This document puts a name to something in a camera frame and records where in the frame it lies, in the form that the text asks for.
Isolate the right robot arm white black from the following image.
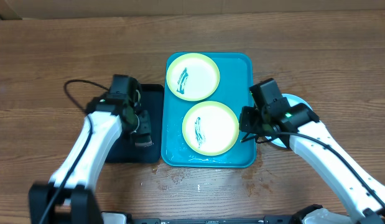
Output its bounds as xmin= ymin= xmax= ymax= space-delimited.
xmin=239 ymin=103 xmax=385 ymax=223

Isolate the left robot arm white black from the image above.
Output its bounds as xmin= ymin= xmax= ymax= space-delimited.
xmin=28 ymin=98 xmax=153 ymax=223

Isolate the yellow plate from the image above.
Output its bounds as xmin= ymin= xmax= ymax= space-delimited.
xmin=165 ymin=53 xmax=220 ymax=101
xmin=182 ymin=101 xmax=239 ymax=156

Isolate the black plastic tray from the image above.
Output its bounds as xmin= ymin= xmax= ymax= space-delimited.
xmin=105 ymin=84 xmax=164 ymax=164

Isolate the teal plastic tray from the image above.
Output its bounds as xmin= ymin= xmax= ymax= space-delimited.
xmin=161 ymin=52 xmax=256 ymax=168

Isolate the light blue plate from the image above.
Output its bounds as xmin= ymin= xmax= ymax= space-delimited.
xmin=271 ymin=93 xmax=312 ymax=148

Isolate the round sponge scrubber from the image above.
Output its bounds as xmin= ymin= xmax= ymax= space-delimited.
xmin=134 ymin=136 xmax=153 ymax=147

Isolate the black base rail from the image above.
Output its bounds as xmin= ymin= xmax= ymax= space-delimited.
xmin=101 ymin=211 xmax=305 ymax=224

